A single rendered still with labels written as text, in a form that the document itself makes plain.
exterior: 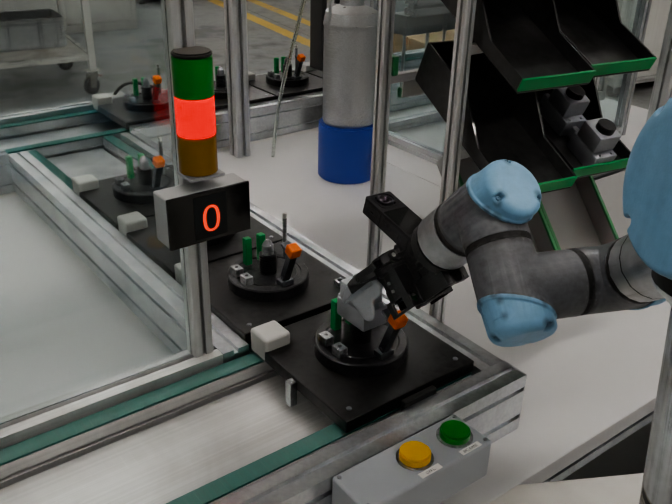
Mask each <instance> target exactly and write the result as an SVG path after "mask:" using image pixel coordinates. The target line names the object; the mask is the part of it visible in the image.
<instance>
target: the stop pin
mask: <svg viewBox="0 0 672 504"><path fill-rule="evenodd" d="M285 402H286V404H287V405H289V406H290V407H292V406H295V405H297V382H296V381H295V380H294V379H293V378H290V379H288V380H286V381H285Z"/></svg>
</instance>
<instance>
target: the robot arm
mask: <svg viewBox="0 0 672 504"><path fill-rule="evenodd" d="M541 198H542V195H541V190H540V187H539V184H538V182H537V180H536V179H535V177H534V176H533V175H532V174H531V172H530V171H529V170H527V169H526V168H525V167H524V166H522V165H521V164H519V163H517V162H514V161H511V160H507V159H503V160H496V161H494V162H492V163H490V164H488V165H487V166H486V167H485V168H483V169H482V170H481V171H479V172H478V173H475V174H473V175H471V176H470V177H469V178H468V180H467V182H466V183H465V184H463V185H462V186H461V187H460V188H459V189H458V190H457V191H455V192H454V193H453V194H452V195H451V196H450V197H448V198H447V199H446V200H445V201H444V202H443V203H442V204H440V205H439V206H438V207H436V208H435V209H434V210H433V211H432V212H431V213H430V214H428V215H427V216H426V217H425V218H424V219H423V220H422V219H421V218H420V217H419V216H418V215H417V214H415V213H414V212H413V211H412V210H411V209H410V208H409V207H407V206H406V205H405V204H404V203H403V202H402V201H401V200H399V199H398V198H397V197H396V196H395V195H394V194H392V193H391V192H390V191H387V192H383V193H379V194H374V195H370V196H366V200H365V204H364V208H363V213H364V214H365V215H366V216H367V217H368V218H369V219H370V220H371V221H372V222H373V223H374V224H375V225H377V226H378V227H379V228H380V229H381V230H382V231H383V232H384V233H385V234H386V235H387V236H388V237H389V238H390V239H392V240H393V241H394V242H395V243H396V244H395V245H394V249H391V250H389V251H387V252H385V253H383V254H381V255H380V256H379V257H378V258H376V259H374V260H373V261H372V263H371V264H370V265H369V266H368V267H366V268H365V269H363V270H362V271H360V272H359V273H357V274H356V275H355V276H354V277H353V278H352V279H351V280H350V281H349V282H348V284H347V286H346V288H345V291H344V294H343V298H342V302H343V304H346V303H348V302H349V301H351V302H352V303H353V305H354V306H355V307H356V309H357V310H358V311H359V313H360V314H361V315H362V317H363V318H364V319H365V320H366V321H373V320H374V318H375V307H374V301H375V300H376V299H377V298H378V297H379V296H380V295H381V293H382V289H383V288H385V290H386V295H387V297H388V299H389V301H390V303H388V304H387V307H388V309H389V311H390V313H391V315H392V317H393V319H394V320H396V319H397V318H399V317H400V316H402V315H403V314H404V313H406V312H407V311H409V310H410V309H412V308H413V307H416V309H420V308H421V307H423V306H426V305H427V304H429V303H430V304H431V305H432V304H434V303H435V302H437V301H438V300H440V299H441V298H443V297H444V296H446V295H447V294H449V293H450V292H452V291H453V289H452V287H451V286H453V285H454V284H457V283H459V282H462V281H464V280H465V279H467V278H468V277H469V275H468V273H467V271H466V269H465V267H464V265H465V264H466V263H467V264H468V268H469V272H470V276H471V280H472V284H473V287H474V291H475V295H476V299H477V309H478V311H479V313H480V314H481V316H482V319H483V323H484V326H485V329H486V332H487V335H488V338H489V340H490V341H491V342H492V343H493V344H495V345H497V346H501V347H515V346H522V345H525V344H528V343H534V342H538V341H540V340H543V339H545V338H547V337H549V336H551V335H552V334H554V333H555V331H556V330H557V321H556V319H562V318H569V317H577V316H583V315H589V314H597V313H606V312H614V311H622V310H641V309H645V308H648V307H650V306H654V305H659V304H661V303H663V302H665V301H666V300H667V302H668V303H669V304H670V305H671V309H670V315H669V321H668V327H667V334H666V340H665V346H664V352H663V358H662V364H661V370H660V377H659V383H658V389H657V395H656V401H655V407H654V414H653V420H652V426H651V432H650V438H649V444H648V450H647V457H646V463H645V469H644V475H643V481H642V487H641V493H640V500H639V504H672V97H671V98H670V99H669V100H668V101H667V103H666V104H665V105H664V106H662V107H660V108H658V109H657V110H656V111H655V112H654V113H653V114H652V116H651V117H650V118H649V119H648V121H647V122H646V124H645V125H644V127H643V128H642V130H641V131H640V133H639V135H638V137H637V139H636V141H635V143H634V145H633V148H632V150H631V153H630V156H629V159H628V163H627V166H626V171H625V176H624V183H623V214H624V217H626V218H630V219H631V224H630V226H629V227H628V229H627V233H628V234H627V235H625V236H623V237H621V238H619V239H616V240H614V241H612V242H610V243H607V244H603V245H598V246H589V247H580V248H571V249H564V250H554V251H545V252H536V249H535V246H534V243H533V240H532V236H531V233H530V230H529V227H528V224H527V222H528V221H530V220H531V219H532V218H533V216H534V215H535V214H536V213H537V211H538V210H539V208H540V202H541ZM380 283H381V284H382V285H383V288H382V286H381V284H380ZM369 286H370V287H369ZM366 288H367V289H366ZM437 297H438V298H437ZM395 306H396V307H397V308H398V307H399V309H400V311H401V313H399V314H398V312H397V310H396V308H395Z"/></svg>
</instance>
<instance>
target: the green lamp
mask: <svg viewBox="0 0 672 504"><path fill-rule="evenodd" d="M171 64H172V78H173V92H174V96H175V97H176V98H178V99H182V100H204V99H208V98H211V97H212V96H214V77H213V57H212V55H211V56H209V57H207V58H203V59H194V60H187V59H178V58H175V57H173V56H171Z"/></svg>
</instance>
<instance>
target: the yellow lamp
mask: <svg viewBox="0 0 672 504"><path fill-rule="evenodd" d="M177 146H178V160H179V171H180V173H182V174H183V175H186V176H190V177H204V176H209V175H212V174H214V173H216V172H217V171H218V158H217V138H216V134H215V135H214V136H212V137H210V138H206V139H199V140H191V139H184V138H181V137H179V136H178V135H177Z"/></svg>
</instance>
